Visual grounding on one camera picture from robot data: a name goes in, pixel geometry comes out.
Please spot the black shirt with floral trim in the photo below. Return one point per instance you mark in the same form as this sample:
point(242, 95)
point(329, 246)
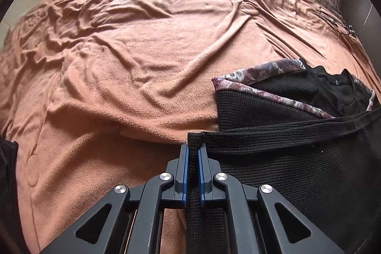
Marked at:
point(282, 170)

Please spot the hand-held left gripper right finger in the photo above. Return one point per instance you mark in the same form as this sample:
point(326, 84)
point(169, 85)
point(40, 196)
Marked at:
point(201, 173)

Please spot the dark cloth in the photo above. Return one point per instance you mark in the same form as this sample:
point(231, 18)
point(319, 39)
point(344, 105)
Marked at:
point(7, 188)

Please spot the dark wardrobe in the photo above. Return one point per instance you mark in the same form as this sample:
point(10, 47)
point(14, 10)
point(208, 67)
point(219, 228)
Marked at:
point(363, 13)

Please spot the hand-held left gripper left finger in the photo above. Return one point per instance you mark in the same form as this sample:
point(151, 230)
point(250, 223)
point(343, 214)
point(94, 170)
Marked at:
point(186, 173)

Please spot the brown blanket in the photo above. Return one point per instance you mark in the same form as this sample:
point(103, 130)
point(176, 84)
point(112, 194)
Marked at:
point(134, 63)

